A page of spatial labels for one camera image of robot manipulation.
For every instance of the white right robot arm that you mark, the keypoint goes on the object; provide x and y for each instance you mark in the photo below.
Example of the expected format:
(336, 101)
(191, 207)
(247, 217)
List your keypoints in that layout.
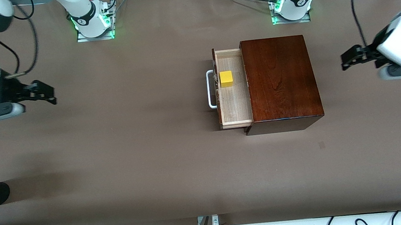
(79, 2)

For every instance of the dark brown wooden cabinet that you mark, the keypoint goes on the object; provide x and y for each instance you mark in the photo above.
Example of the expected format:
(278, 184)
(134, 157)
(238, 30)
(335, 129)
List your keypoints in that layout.
(279, 78)

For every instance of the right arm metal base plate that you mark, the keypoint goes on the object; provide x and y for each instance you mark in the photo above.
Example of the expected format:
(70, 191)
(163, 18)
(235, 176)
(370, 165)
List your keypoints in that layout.
(96, 38)

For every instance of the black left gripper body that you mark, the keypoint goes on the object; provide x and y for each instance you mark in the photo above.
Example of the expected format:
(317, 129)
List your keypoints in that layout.
(370, 51)

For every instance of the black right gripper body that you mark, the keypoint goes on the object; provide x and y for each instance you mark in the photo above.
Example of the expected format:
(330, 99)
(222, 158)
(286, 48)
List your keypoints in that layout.
(9, 90)

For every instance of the yellow block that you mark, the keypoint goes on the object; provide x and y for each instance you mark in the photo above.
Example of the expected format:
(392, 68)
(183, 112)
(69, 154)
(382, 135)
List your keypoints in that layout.
(226, 79)

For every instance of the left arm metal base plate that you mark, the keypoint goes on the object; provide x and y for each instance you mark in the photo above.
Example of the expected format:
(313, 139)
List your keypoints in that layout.
(289, 22)

